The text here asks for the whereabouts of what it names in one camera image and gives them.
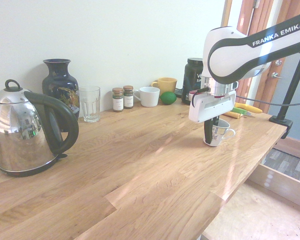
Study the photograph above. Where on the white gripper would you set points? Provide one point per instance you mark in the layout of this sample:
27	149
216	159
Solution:
210	107

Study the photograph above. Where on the small white patterned mug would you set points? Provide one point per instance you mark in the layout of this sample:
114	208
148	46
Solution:
221	136

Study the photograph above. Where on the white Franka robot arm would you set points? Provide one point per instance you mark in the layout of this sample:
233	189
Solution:
227	42

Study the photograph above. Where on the yellow mug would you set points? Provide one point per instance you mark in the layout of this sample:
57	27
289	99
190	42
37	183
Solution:
168	85

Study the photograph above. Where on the large open wooden drawer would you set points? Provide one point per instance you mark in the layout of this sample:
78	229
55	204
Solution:
265	215

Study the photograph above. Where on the green lime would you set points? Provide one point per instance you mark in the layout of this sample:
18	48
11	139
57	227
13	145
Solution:
168	98

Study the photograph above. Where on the black protein powder tub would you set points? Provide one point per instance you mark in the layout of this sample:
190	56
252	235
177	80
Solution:
192	75

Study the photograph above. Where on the blue grey door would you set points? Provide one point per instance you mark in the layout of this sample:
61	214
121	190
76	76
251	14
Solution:
272	90

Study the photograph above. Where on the plain white cup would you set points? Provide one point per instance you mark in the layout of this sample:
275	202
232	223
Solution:
148	97

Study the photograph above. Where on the spice jar brown lid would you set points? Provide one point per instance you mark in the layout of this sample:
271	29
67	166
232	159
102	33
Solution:
117	101
128	98

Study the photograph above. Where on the clear drinking glass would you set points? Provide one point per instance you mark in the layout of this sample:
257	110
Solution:
90	105

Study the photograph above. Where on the metal door hinge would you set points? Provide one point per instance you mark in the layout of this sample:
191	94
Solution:
256	3

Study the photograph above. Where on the dark blue floral vase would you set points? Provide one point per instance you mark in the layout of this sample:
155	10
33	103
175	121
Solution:
60	85

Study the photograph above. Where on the steel electric kettle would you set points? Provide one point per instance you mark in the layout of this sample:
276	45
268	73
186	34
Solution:
17	130

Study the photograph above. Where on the black camera clamp mount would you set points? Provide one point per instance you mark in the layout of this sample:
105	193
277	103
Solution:
282	117

